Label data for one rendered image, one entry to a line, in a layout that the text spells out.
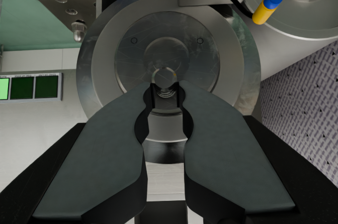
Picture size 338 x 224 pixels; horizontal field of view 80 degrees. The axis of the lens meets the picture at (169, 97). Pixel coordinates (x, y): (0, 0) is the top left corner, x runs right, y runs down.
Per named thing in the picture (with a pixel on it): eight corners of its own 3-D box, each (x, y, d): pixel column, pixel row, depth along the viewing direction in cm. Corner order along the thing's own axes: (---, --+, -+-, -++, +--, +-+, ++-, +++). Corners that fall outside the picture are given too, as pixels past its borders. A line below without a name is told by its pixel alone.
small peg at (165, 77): (181, 72, 11) (170, 95, 11) (179, 83, 14) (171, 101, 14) (158, 62, 11) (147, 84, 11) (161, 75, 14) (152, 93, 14)
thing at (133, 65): (219, 9, 15) (222, 113, 13) (214, 23, 17) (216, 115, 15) (116, 9, 15) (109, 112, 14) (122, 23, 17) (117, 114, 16)
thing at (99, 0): (103, -141, 21) (101, 25, 18) (140, 0, 44) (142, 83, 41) (98, -140, 21) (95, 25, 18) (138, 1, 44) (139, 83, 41)
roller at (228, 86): (238, -10, 16) (251, 140, 14) (198, 75, 42) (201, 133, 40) (92, -4, 16) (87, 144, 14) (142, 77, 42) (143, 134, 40)
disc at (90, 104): (252, -20, 17) (271, 162, 15) (250, -16, 18) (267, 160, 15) (79, -13, 17) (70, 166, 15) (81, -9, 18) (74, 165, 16)
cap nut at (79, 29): (83, 21, 50) (82, 39, 49) (89, 28, 53) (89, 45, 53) (68, 22, 50) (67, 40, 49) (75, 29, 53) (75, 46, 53)
